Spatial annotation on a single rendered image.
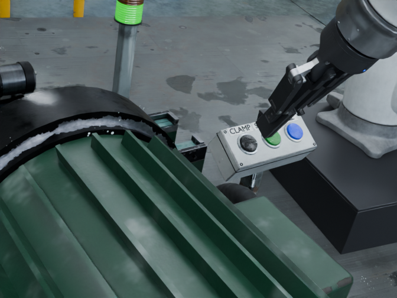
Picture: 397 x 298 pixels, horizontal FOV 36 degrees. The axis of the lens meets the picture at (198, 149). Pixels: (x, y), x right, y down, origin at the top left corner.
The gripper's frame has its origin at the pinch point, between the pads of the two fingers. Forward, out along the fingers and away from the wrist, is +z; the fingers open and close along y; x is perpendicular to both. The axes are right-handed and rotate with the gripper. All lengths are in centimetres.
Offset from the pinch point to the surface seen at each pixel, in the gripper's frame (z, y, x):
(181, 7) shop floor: 239, -196, -197
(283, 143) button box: 8.1, -6.7, 1.5
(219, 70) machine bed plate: 63, -49, -44
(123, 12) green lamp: 35, -8, -47
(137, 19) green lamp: 35, -11, -45
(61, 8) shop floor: 246, -110, -210
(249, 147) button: 7.4, 0.7, 0.8
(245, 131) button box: 8.1, -0.6, -2.2
